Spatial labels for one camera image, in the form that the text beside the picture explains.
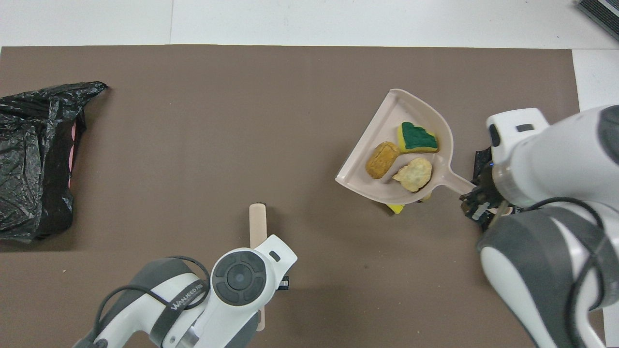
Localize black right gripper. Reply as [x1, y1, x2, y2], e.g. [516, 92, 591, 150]
[459, 180, 507, 226]

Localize beige hand brush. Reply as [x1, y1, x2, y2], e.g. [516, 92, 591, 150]
[249, 202, 268, 332]

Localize pale yellow crinkled food piece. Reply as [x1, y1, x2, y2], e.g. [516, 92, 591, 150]
[392, 158, 433, 193]

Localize small green yellow sponge piece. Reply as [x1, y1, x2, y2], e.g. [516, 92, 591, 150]
[397, 121, 440, 154]

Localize brown hash brown toy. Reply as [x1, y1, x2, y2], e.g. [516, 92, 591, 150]
[365, 141, 401, 180]

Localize beige plastic dustpan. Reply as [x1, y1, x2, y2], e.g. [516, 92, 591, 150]
[335, 88, 477, 205]

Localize black bag lined bin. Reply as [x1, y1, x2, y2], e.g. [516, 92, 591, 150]
[474, 149, 495, 187]

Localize black bag over pink bin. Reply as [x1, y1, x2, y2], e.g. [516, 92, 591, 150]
[0, 81, 108, 244]

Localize brown table mat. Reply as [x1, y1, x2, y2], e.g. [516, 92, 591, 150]
[0, 44, 606, 348]

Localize grey ribbed device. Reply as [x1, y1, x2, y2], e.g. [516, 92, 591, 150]
[577, 0, 619, 28]

